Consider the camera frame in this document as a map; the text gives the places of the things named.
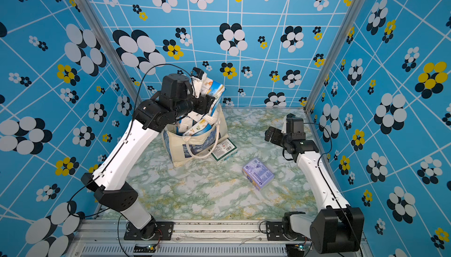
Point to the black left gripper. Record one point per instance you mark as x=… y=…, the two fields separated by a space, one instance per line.
x=205 y=102

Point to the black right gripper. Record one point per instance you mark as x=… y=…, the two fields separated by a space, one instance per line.
x=277 y=133

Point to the blue tissue pack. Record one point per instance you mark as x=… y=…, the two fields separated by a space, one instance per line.
x=188 y=121

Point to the blue white tissue box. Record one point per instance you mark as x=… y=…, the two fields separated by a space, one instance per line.
x=199 y=128

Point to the cream canvas tote bag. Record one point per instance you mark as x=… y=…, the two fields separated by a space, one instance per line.
x=182 y=149

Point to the purple tissue pack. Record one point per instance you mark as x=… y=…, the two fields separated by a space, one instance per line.
x=257 y=173

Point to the colourful small tissue pack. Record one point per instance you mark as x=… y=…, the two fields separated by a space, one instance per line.
x=213 y=89

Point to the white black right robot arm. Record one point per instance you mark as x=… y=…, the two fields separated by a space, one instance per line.
x=338 y=226

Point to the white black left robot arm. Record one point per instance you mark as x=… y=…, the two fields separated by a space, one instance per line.
x=108 y=182

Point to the green white tissue pack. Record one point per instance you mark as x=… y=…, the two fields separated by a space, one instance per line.
x=223 y=150

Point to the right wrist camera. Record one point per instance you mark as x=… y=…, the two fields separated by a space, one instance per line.
x=289 y=116

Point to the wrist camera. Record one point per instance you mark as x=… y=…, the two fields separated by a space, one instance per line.
x=198 y=77
x=289 y=116

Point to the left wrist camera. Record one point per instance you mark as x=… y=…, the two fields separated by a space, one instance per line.
x=198 y=77

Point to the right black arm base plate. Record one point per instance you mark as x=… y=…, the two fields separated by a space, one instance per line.
x=275 y=231

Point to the right aluminium corner post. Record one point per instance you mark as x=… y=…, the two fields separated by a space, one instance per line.
x=335 y=49

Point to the aluminium corner post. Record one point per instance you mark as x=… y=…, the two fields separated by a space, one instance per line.
x=335 y=49
x=93 y=21

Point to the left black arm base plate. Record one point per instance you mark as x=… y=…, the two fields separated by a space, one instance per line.
x=157 y=231

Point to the left aluminium corner post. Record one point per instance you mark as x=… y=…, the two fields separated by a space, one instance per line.
x=93 y=21

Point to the aluminium front rail frame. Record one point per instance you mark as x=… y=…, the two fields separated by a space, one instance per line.
x=190 y=238

